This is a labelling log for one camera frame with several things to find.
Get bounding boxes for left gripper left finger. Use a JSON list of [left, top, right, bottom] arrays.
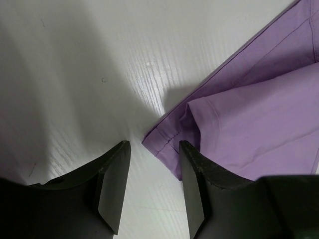
[[0, 140, 131, 239]]

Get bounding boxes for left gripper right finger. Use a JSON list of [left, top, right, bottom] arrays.
[[179, 140, 319, 239]]

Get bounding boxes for purple trousers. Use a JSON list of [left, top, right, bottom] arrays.
[[142, 0, 319, 180]]

